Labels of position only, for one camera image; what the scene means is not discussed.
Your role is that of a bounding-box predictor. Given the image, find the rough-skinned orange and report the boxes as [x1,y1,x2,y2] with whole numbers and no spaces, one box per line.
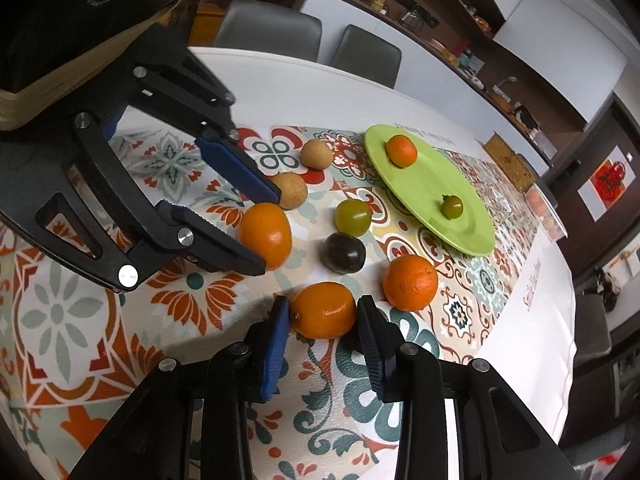
[382,254,439,312]

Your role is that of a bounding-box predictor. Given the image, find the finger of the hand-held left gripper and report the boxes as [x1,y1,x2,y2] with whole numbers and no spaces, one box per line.
[132,50,282,204]
[34,114,267,293]

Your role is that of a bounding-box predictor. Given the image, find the dark purple round fruit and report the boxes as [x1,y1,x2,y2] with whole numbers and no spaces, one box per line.
[322,232,367,275]

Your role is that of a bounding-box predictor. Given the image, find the grey dining chair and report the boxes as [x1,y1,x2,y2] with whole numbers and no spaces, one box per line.
[327,25,402,88]
[212,0,323,63]
[574,292,613,366]

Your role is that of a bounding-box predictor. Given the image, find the long white counter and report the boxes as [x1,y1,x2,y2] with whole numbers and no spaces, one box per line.
[190,0,591,171]

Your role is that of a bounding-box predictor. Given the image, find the smooth orange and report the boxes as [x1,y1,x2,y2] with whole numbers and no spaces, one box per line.
[236,202,292,272]
[290,281,357,339]

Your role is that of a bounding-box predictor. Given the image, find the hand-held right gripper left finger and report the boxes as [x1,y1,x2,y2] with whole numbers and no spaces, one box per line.
[65,295,292,480]

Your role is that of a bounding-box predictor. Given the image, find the white tablecloth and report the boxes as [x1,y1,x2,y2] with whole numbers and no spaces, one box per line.
[185,46,578,461]

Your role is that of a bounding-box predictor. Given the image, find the large green tomato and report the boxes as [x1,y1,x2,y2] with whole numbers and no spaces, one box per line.
[334,199,373,236]

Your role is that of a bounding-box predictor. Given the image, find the small mandarin orange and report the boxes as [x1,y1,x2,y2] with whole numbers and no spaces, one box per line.
[385,134,418,167]

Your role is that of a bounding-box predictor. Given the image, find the white wall cabinets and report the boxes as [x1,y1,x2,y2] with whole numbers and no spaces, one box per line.
[465,0,628,96]

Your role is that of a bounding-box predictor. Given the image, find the glass kettle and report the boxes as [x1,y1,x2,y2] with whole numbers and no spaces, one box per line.
[400,7,426,31]

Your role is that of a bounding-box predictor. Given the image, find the green plate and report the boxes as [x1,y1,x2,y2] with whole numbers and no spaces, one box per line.
[364,124,496,257]

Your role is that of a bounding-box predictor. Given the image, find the dark bag pile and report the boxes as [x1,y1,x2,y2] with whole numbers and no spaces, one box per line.
[595,267,623,311]

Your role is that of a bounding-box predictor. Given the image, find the round brown fruit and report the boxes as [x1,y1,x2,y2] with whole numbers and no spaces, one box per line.
[300,139,332,171]
[270,172,308,211]

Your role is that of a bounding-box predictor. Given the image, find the patterned table runner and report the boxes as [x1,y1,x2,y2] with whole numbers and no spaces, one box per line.
[0,125,543,480]

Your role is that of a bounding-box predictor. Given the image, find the clear plastic fruit container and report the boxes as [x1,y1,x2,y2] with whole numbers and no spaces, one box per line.
[524,182,568,241]

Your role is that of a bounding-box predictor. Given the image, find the wicker basket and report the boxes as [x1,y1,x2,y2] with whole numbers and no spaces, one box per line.
[484,131,535,192]

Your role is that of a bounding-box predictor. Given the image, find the small green tomato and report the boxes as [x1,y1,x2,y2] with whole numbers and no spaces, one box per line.
[440,194,464,221]

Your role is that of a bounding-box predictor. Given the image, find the red and white door poster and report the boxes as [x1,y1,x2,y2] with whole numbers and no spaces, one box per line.
[577,145,637,221]

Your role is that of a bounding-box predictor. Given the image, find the dark wooden door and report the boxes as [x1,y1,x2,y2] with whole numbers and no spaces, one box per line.
[547,95,640,281]

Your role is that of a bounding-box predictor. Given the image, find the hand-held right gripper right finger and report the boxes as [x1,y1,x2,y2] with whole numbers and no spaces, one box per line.
[355,296,571,480]

